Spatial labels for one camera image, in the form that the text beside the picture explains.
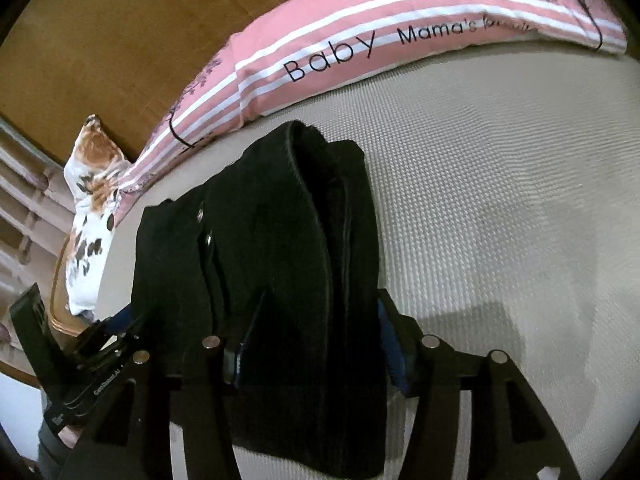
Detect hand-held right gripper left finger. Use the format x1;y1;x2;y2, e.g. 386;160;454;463
62;294;269;480

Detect black pants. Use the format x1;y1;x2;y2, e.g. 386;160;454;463
131;120;392;480

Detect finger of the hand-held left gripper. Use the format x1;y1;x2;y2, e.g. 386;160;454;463
75;309;147;347
92;335;143;362

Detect floral print pillow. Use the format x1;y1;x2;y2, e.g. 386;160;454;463
62;114;132;317

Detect wooden bed frame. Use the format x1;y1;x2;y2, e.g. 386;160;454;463
0;119;101;392

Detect pink striped pillow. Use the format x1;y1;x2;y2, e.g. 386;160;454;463
117;0;629;211

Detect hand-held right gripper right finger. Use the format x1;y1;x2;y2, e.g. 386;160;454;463
379;301;582;480

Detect beige woven bed mat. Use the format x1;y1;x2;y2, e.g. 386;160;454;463
94;42;640;480

